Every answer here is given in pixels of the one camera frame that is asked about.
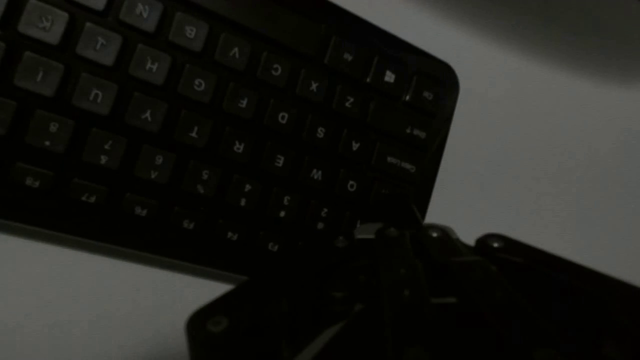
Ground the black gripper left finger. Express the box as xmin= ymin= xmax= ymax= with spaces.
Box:
xmin=333 ymin=216 xmax=416 ymax=306

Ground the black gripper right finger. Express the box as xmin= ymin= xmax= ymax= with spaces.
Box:
xmin=412 ymin=222 xmax=487 ymax=306

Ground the black computer keyboard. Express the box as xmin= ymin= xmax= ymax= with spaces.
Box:
xmin=0 ymin=0 xmax=462 ymax=287

